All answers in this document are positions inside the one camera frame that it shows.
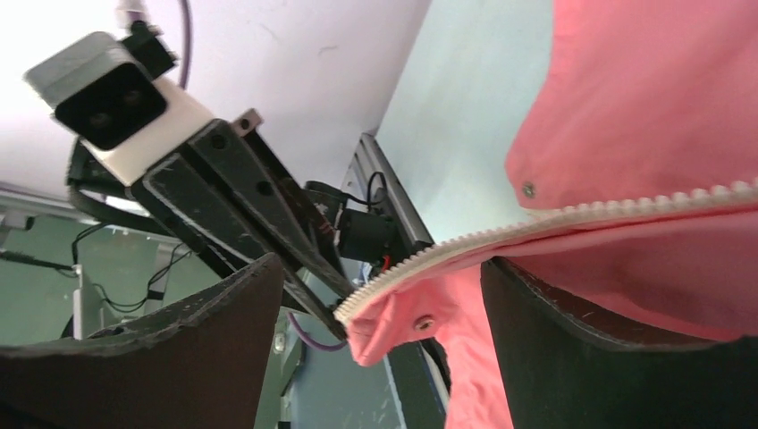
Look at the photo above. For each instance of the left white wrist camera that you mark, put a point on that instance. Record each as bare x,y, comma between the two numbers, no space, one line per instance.
114,95

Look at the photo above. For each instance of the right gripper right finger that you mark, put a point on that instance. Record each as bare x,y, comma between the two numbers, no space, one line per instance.
568,363

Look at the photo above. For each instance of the pink zip-up jacket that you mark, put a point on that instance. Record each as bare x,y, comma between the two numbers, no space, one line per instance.
638,166

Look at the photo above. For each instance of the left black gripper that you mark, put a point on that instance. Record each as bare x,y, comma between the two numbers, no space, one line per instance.
224,193

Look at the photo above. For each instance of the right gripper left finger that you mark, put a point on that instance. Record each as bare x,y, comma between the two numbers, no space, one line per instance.
198,363

